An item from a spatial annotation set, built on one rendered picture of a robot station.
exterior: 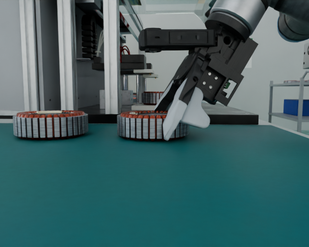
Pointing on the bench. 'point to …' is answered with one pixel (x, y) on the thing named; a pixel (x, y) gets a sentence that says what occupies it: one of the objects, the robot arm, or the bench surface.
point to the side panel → (12, 59)
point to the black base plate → (218, 110)
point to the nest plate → (142, 107)
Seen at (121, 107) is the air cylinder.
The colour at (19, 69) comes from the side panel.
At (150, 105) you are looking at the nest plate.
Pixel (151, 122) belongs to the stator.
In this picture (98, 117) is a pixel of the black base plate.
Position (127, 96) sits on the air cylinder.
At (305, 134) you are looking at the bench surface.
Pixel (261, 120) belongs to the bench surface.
